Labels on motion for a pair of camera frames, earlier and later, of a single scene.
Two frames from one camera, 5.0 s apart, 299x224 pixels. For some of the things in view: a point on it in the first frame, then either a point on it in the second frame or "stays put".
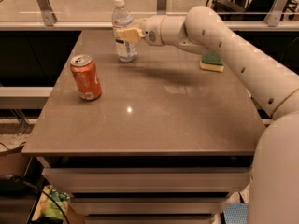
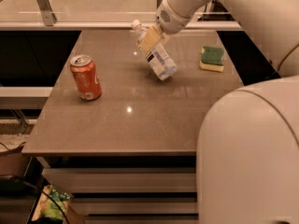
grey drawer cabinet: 154,140 stays put
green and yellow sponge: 211,61 stays put
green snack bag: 46,209 stays put
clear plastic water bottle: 121,20 to 159,58
